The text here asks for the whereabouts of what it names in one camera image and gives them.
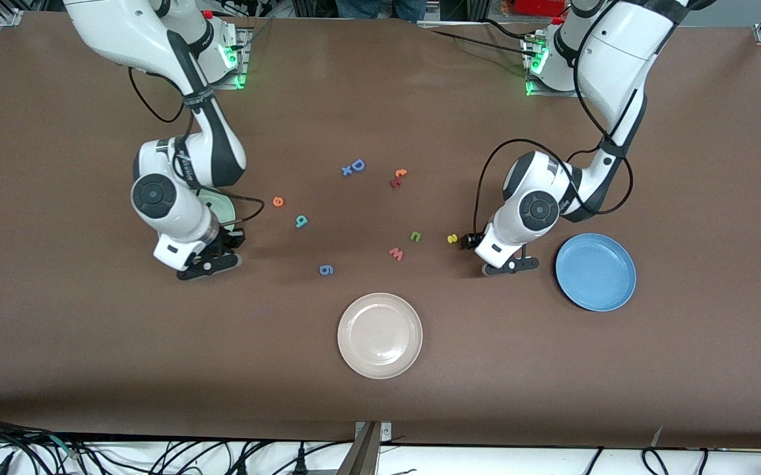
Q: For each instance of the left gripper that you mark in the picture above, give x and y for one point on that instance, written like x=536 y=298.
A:
x=469 y=241

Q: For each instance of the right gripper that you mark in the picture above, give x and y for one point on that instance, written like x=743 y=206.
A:
x=230 y=239

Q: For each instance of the teal foam letter d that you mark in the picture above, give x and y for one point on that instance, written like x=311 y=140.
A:
x=301 y=221

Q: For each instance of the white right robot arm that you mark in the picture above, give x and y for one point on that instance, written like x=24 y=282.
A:
x=123 y=33

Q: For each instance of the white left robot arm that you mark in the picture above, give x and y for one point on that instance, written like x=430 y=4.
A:
x=618 y=53

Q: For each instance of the pale green plate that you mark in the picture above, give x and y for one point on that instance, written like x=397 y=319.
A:
x=222 y=208

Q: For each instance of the pink foam letter w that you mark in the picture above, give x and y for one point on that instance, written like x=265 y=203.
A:
x=396 y=254

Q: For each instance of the blue foam number six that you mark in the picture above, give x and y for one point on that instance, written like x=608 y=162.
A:
x=326 y=270

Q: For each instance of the blue plate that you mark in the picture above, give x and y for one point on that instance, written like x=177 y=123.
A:
x=595 y=272

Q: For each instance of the beige plate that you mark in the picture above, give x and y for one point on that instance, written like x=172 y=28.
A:
x=380 y=336

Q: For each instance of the blue foam letter D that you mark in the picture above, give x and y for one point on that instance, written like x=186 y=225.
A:
x=354 y=163

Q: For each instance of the black power plug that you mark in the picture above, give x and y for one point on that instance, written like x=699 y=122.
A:
x=300 y=464

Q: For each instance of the red box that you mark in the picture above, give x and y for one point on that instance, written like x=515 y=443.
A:
x=538 y=6

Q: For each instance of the person in blue jeans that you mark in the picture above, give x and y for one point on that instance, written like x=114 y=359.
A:
x=360 y=8

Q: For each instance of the white paper scrap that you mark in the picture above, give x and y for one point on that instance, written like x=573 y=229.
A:
x=657 y=435

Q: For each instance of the small metal bracket plate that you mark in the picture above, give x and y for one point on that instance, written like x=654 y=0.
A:
x=385 y=432

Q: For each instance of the grey metal post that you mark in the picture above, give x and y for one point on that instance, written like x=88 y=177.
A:
x=360 y=455

